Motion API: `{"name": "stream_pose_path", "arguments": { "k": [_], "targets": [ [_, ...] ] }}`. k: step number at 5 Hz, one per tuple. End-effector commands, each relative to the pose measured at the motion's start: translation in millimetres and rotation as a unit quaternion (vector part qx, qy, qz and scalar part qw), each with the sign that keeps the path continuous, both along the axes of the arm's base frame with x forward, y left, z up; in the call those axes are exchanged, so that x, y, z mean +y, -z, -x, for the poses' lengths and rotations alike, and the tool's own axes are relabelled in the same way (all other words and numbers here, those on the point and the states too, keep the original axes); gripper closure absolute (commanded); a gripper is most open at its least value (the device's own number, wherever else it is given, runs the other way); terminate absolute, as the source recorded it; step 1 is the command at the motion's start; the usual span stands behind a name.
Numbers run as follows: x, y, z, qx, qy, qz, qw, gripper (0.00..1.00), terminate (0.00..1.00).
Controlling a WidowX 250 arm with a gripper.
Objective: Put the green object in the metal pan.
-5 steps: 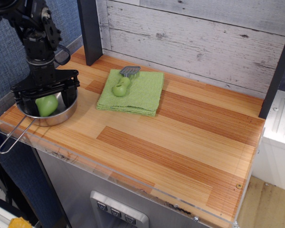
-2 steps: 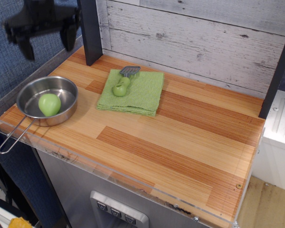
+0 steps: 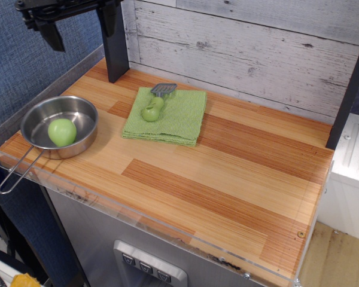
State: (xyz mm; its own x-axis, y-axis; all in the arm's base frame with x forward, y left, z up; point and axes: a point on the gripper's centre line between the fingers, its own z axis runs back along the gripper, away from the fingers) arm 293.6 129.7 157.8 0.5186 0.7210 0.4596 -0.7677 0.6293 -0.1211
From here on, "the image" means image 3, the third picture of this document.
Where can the stainless steel pan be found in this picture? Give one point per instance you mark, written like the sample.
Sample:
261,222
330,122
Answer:
34,130

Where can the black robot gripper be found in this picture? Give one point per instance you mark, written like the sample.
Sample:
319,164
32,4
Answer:
42,15

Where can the silver button control panel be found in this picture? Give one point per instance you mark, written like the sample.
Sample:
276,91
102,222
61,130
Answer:
134,264

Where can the white aluminium side block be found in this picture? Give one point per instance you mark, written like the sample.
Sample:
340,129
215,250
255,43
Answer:
339,207

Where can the dark left frame post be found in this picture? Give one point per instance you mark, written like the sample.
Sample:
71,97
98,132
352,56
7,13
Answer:
115,48

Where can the dark right frame post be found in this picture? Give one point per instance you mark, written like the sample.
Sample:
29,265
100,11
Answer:
345,109

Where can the green plastic toy pear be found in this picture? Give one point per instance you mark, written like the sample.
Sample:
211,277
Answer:
62,132

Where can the dark frame post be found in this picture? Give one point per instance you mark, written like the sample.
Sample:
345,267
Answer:
345,109
115,48

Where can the clear acrylic table guard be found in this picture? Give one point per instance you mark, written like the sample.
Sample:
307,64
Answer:
226,212

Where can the green folded cloth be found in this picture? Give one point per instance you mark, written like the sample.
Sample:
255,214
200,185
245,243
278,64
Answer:
179,121

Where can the stainless steel cabinet front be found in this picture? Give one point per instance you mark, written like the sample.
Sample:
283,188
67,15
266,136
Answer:
212,250

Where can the green handled grey toy spatula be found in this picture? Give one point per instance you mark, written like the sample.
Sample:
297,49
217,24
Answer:
152,112

